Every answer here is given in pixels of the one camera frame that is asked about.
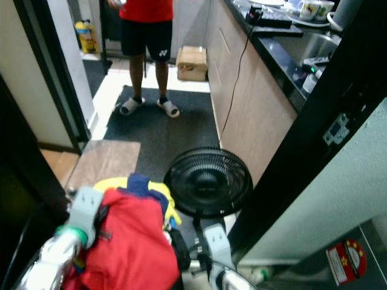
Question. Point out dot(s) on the large dark floor mat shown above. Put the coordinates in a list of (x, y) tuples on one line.
[(157, 139)]

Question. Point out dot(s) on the yellow garment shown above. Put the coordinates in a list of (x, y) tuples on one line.
[(115, 183)]

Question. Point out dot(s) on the black door frame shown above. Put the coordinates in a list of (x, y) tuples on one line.
[(57, 72)]

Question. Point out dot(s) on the white washer latch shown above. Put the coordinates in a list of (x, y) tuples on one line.
[(336, 129)]

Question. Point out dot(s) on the black floor fan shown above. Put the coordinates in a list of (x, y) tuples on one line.
[(210, 181)]

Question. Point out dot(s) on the yellow plastic bottle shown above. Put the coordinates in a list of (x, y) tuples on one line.
[(87, 37)]

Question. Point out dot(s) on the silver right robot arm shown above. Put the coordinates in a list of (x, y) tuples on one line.
[(233, 283)]

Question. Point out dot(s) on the white printed mug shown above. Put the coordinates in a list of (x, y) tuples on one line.
[(308, 9), (326, 9)]

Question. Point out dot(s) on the wooden kitchen cabinet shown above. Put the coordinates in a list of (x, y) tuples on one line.
[(260, 115)]

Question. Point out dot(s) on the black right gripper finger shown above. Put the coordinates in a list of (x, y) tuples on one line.
[(179, 249)]

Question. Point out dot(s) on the red garment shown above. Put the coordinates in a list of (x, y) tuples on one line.
[(133, 254)]

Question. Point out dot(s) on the red warning sticker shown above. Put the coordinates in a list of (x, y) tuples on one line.
[(347, 261)]

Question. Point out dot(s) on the dark blue garment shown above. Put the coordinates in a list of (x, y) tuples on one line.
[(140, 184)]

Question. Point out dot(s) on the black kitchen countertop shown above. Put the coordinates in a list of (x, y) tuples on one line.
[(281, 57)]

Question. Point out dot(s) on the pale green washing machine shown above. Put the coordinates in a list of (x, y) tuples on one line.
[(326, 187)]

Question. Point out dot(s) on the flat black tray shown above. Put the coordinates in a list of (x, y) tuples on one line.
[(278, 26)]

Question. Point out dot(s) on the brown cardboard box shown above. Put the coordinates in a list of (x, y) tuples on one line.
[(191, 63)]

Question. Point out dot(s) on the small white cylinder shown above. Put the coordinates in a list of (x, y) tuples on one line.
[(309, 82)]

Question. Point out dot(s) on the person in red shirt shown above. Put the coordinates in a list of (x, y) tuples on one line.
[(146, 36)]

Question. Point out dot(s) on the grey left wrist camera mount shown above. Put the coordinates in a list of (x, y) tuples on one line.
[(86, 211)]

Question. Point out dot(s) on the grey slipper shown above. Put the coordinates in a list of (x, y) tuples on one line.
[(130, 106), (169, 108)]

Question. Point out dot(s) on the black charger box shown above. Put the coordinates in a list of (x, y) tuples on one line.
[(254, 13)]

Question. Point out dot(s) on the small dark floor mat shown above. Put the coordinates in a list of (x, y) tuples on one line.
[(95, 71)]

